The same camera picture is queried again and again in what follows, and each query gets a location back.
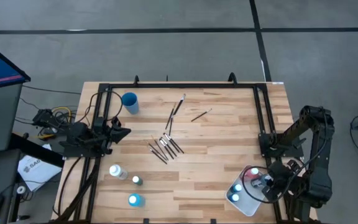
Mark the short black paintbrush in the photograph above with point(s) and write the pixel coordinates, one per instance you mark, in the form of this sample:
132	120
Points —
201	115

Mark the black metal table frame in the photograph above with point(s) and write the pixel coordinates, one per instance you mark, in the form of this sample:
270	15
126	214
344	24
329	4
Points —
182	85

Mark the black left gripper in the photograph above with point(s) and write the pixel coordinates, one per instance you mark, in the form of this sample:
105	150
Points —
110	137

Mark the blue plastic cup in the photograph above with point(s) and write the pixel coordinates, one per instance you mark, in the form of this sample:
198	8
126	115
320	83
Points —
130	104

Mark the thin black paintbrush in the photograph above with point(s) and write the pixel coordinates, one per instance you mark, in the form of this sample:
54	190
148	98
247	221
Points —
158	156
171	126
153	148

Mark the white paint bottle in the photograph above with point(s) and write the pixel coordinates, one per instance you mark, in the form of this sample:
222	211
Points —
118	172

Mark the thin paintbrush wooden tip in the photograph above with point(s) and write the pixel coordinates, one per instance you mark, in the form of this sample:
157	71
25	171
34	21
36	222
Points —
170	116
159	147

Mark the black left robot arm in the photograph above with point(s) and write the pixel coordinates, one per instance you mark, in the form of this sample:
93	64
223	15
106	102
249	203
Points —
82	137

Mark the small blue paint bottle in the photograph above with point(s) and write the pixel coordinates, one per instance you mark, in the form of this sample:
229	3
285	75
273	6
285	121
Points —
237	188
235	198

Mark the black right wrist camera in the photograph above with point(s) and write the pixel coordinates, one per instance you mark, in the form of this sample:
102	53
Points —
295	166

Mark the white plastic tray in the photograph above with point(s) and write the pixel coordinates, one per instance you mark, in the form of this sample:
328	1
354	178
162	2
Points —
247	208

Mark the white paper sheet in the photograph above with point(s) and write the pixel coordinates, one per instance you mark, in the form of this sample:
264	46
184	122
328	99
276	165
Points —
39	174

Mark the white tape roll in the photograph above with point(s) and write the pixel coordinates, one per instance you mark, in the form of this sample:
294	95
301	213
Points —
18	189

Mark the small green paint bottle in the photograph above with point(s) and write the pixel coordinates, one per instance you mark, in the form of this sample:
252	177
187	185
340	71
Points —
137	180

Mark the red paint bottle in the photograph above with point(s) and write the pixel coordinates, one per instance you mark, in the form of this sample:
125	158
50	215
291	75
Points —
253	172

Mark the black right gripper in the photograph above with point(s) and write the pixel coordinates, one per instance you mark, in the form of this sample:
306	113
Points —
281	177

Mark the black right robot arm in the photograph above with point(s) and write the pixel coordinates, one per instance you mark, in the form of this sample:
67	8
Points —
320	174

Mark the large light-blue paint bottle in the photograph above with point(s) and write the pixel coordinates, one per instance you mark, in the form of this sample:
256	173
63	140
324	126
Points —
135	200

